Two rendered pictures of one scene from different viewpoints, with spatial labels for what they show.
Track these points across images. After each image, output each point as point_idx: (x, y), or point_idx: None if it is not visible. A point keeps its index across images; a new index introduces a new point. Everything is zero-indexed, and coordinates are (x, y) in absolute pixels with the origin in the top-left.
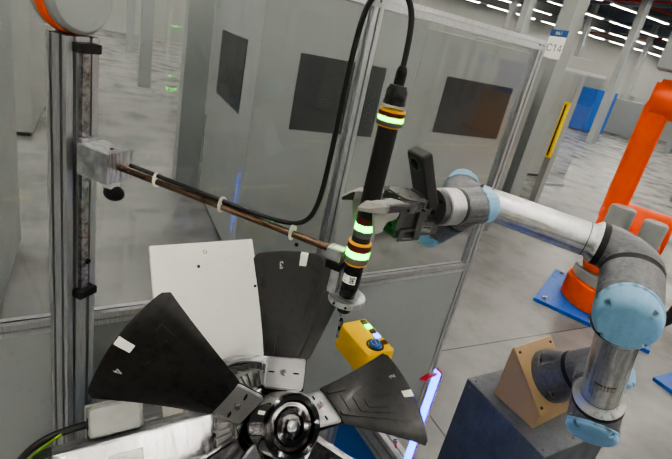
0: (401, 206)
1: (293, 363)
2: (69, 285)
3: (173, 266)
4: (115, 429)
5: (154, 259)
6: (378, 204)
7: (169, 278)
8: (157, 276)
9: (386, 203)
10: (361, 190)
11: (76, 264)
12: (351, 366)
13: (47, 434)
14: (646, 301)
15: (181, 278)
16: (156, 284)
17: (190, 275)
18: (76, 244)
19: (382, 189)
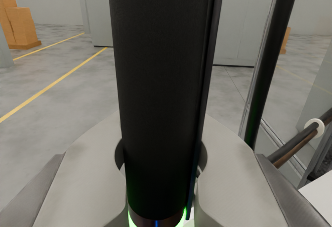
0: (17, 195)
1: None
2: (310, 166)
3: (328, 198)
4: (195, 194)
5: (323, 178)
6: (92, 127)
7: (313, 199)
8: (309, 188)
9: (81, 148)
10: (210, 132)
11: (322, 158)
12: None
13: (198, 169)
14: None
15: (320, 210)
16: (302, 191)
17: (329, 219)
18: (329, 145)
19: (121, 112)
